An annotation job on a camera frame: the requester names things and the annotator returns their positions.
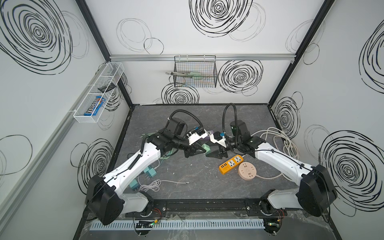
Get light green charger plug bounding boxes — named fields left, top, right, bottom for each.
left=202, top=144, right=211, bottom=154

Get white usb cable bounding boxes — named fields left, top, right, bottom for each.
left=138, top=179, right=191, bottom=193

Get purple power strip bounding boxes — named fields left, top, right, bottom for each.
left=204, top=131, right=223, bottom=142

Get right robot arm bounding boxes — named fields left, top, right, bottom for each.
left=204, top=118, right=337, bottom=217

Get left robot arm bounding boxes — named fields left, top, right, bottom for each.
left=85, top=110, right=207, bottom=225

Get teal charger plug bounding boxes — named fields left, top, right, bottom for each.
left=129, top=179, right=141, bottom=191
left=144, top=167, right=157, bottom=178

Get teal charger plug front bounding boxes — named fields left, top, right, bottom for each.
left=129, top=179, right=141, bottom=191

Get orange power strip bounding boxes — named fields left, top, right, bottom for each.
left=219, top=155, right=244, bottom=175

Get round pink power strip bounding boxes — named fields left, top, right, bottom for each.
left=238, top=162, right=257, bottom=181

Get green tongs in basket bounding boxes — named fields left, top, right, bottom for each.
left=166, top=72, right=207, bottom=80

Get black remote control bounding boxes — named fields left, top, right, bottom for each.
left=98, top=83, right=116, bottom=94

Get blue candy packet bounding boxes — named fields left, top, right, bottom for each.
left=84, top=96, right=105, bottom=116

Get tangled green charging cables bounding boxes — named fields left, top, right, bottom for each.
left=139, top=131, right=181, bottom=169

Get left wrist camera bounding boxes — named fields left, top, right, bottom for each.
left=187, top=129, right=208, bottom=146

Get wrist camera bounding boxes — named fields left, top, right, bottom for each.
left=210, top=132, right=227, bottom=148
left=187, top=129, right=208, bottom=146

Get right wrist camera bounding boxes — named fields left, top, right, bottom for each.
left=210, top=132, right=227, bottom=148

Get white power cords bundle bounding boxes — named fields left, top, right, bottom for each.
left=250, top=126, right=301, bottom=160

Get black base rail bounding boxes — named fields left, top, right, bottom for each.
left=86, top=197, right=326, bottom=218

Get black wire basket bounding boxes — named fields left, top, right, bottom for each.
left=171, top=55, right=218, bottom=88

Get white wire shelf basket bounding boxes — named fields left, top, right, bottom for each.
left=74, top=62, right=124, bottom=124

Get grey slotted cable duct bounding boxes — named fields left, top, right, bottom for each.
left=90, top=219, right=265, bottom=231

